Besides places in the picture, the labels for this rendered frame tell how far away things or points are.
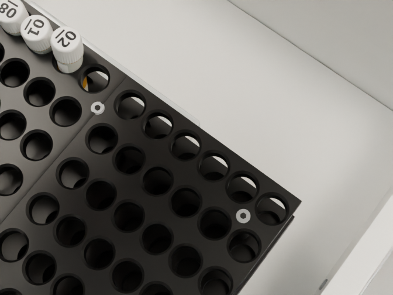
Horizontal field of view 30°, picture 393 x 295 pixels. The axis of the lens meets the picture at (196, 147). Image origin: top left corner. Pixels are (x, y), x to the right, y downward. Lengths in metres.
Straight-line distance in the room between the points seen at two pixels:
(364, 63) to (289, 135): 0.05
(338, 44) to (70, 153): 0.14
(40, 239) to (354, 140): 0.16
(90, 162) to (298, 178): 0.11
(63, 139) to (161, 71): 0.09
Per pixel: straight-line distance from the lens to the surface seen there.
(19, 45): 0.32
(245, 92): 0.37
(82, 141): 0.30
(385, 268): 0.43
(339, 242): 0.35
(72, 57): 0.30
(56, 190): 0.29
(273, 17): 0.37
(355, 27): 0.33
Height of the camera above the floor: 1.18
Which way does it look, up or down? 73 degrees down
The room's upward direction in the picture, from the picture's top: 6 degrees counter-clockwise
